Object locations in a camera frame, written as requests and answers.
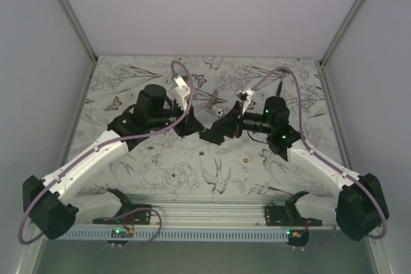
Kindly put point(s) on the black fuse box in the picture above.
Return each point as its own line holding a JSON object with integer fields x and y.
{"x": 206, "y": 135}

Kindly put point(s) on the left controller board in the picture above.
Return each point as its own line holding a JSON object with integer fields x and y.
{"x": 120, "y": 236}

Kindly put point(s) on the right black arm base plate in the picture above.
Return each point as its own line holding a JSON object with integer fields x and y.
{"x": 279, "y": 216}

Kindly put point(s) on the aluminium mounting rail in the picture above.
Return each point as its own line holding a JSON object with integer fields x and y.
{"x": 236, "y": 210}

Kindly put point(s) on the silver clip with blue knob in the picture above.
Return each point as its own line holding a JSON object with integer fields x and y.
{"x": 212, "y": 105}

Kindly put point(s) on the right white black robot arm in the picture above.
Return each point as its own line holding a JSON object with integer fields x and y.
{"x": 356, "y": 205}

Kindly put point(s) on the right controller board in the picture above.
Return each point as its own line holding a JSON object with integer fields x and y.
{"x": 298, "y": 238}

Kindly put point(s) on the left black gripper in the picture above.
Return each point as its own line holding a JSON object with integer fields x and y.
{"x": 191, "y": 126}

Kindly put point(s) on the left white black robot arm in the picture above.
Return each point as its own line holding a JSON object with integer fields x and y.
{"x": 53, "y": 203}

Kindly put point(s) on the floral printed table mat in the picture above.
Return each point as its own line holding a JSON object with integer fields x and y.
{"x": 168, "y": 164}

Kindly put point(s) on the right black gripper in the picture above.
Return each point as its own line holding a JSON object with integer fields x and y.
{"x": 227, "y": 124}

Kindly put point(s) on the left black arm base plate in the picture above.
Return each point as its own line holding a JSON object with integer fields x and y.
{"x": 136, "y": 215}

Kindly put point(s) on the controller board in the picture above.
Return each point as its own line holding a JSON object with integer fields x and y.
{"x": 298, "y": 238}
{"x": 120, "y": 236}

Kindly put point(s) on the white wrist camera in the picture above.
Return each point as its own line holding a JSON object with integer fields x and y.
{"x": 245, "y": 96}
{"x": 181, "y": 92}

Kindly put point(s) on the slotted grey cable duct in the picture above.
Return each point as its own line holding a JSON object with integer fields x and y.
{"x": 181, "y": 234}

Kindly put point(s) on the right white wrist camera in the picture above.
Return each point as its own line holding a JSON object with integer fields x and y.
{"x": 245, "y": 96}

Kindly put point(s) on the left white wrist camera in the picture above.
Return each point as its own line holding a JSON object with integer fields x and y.
{"x": 181, "y": 92}

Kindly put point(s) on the small black hammer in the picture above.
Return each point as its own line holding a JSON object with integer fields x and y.
{"x": 280, "y": 86}

